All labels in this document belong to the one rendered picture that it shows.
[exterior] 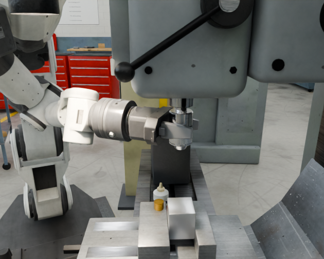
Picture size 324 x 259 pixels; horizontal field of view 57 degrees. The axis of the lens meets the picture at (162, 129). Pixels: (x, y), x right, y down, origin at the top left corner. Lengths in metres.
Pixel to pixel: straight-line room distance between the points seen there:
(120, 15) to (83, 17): 9.28
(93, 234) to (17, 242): 0.81
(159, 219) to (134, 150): 1.86
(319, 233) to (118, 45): 0.59
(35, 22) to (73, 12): 9.08
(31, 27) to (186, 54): 0.47
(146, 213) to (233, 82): 0.34
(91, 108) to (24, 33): 0.29
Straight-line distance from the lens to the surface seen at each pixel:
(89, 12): 9.78
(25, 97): 0.86
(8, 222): 1.60
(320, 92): 0.86
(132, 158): 2.51
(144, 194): 0.94
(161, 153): 0.94
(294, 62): 0.48
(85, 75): 5.27
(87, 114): 0.64
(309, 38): 0.49
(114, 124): 0.59
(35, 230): 1.50
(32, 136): 1.16
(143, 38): 0.46
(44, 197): 1.36
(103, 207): 1.88
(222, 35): 0.47
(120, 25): 0.54
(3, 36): 0.76
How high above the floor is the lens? 1.42
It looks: 19 degrees down
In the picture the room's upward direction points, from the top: straight up
